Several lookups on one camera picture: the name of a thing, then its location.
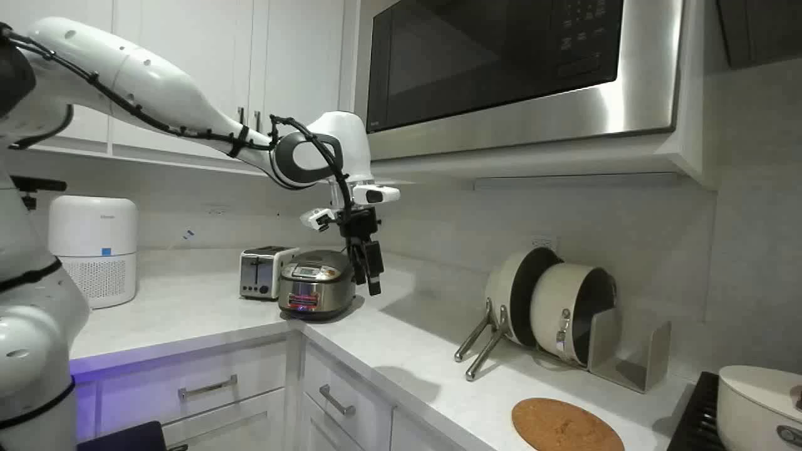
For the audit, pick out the white cabinet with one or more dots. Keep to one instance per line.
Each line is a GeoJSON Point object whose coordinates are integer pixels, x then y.
{"type": "Point", "coordinates": [302, 59]}
{"type": "Point", "coordinates": [251, 376]}

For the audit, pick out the white upper cabinet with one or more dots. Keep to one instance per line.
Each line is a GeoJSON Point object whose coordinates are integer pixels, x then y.
{"type": "Point", "coordinates": [302, 59]}

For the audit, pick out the dark range hood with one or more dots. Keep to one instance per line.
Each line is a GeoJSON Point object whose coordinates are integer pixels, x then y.
{"type": "Point", "coordinates": [759, 29]}

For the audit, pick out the cream saucepan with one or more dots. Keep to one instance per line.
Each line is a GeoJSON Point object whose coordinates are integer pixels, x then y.
{"type": "Point", "coordinates": [560, 314]}

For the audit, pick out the beige pan rack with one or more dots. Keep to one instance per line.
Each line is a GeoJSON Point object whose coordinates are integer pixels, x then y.
{"type": "Point", "coordinates": [652, 359]}

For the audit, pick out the round cork trivet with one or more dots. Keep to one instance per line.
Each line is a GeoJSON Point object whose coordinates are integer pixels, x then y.
{"type": "Point", "coordinates": [564, 428]}

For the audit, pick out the black camera stand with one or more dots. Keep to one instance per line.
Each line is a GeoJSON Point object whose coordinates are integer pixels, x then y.
{"type": "Point", "coordinates": [39, 187]}

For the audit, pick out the steel rice cooker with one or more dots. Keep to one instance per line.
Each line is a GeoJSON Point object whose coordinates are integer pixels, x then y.
{"type": "Point", "coordinates": [313, 289]}

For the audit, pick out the white lower cabinet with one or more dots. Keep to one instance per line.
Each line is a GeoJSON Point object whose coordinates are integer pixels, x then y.
{"type": "Point", "coordinates": [251, 376]}

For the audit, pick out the stainless steel microwave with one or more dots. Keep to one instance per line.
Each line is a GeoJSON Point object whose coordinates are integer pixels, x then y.
{"type": "Point", "coordinates": [501, 66]}

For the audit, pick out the white lidded pot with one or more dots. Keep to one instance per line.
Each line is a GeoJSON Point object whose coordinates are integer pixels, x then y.
{"type": "Point", "coordinates": [754, 410]}

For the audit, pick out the silver two-slot toaster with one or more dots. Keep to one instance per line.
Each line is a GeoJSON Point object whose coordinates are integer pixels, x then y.
{"type": "Point", "coordinates": [257, 274]}

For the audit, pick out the dark navy seat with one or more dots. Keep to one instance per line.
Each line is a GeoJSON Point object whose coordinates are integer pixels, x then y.
{"type": "Point", "coordinates": [125, 440]}

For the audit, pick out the black gas cooktop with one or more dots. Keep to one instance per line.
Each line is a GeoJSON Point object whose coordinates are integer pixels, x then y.
{"type": "Point", "coordinates": [698, 418]}

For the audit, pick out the cream frying pan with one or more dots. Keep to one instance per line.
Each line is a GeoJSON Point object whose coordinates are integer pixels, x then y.
{"type": "Point", "coordinates": [504, 292]}

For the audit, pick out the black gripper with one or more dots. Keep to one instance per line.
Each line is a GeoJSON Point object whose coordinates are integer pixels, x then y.
{"type": "Point", "coordinates": [358, 227]}

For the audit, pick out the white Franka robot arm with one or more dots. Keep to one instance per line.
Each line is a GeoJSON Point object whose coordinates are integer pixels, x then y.
{"type": "Point", "coordinates": [152, 85]}

